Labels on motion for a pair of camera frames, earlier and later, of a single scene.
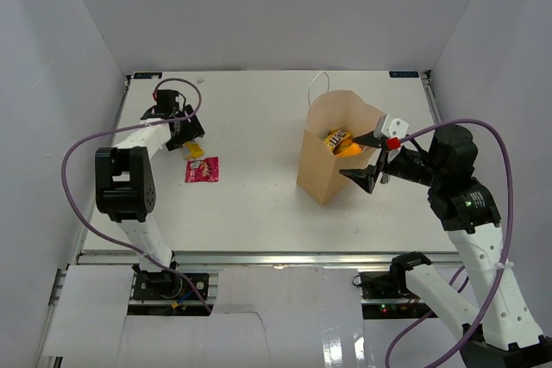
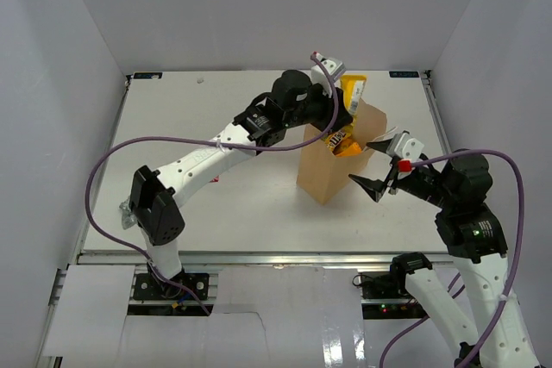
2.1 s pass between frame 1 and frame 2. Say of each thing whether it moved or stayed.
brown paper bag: stayed
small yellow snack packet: moved
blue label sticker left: stayed
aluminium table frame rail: stayed
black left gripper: moved
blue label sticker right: stayed
